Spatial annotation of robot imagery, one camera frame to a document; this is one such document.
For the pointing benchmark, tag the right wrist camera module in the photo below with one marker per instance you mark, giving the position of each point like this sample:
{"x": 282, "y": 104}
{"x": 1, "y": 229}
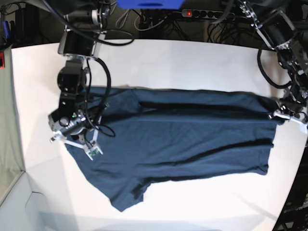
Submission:
{"x": 90, "y": 149}

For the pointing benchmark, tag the red box at edge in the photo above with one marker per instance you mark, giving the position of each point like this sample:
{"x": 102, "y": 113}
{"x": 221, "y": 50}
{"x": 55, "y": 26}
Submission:
{"x": 2, "y": 60}

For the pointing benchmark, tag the light grey storage bin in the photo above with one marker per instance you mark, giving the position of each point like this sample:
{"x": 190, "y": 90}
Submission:
{"x": 23, "y": 209}

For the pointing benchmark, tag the dark blue t-shirt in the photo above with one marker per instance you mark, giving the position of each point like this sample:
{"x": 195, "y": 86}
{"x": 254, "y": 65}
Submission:
{"x": 175, "y": 135}

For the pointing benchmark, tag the black power strip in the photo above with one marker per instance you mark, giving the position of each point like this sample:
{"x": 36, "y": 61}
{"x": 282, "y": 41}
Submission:
{"x": 201, "y": 14}

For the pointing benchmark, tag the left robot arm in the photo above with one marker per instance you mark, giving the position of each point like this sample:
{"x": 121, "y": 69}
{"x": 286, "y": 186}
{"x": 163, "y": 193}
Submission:
{"x": 279, "y": 34}

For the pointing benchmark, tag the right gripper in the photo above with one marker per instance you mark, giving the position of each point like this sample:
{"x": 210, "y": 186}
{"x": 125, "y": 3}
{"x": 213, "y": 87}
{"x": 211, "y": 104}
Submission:
{"x": 64, "y": 126}

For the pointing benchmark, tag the green cloth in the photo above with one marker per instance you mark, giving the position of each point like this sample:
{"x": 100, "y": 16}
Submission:
{"x": 11, "y": 160}

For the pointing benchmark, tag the blue plastic box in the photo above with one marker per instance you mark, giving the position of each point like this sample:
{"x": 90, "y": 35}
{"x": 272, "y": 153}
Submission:
{"x": 150, "y": 4}

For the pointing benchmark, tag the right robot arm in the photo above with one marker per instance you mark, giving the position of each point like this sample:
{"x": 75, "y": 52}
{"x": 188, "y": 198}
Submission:
{"x": 84, "y": 31}

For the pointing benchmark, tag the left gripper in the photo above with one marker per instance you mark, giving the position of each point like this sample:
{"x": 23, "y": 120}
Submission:
{"x": 293, "y": 108}

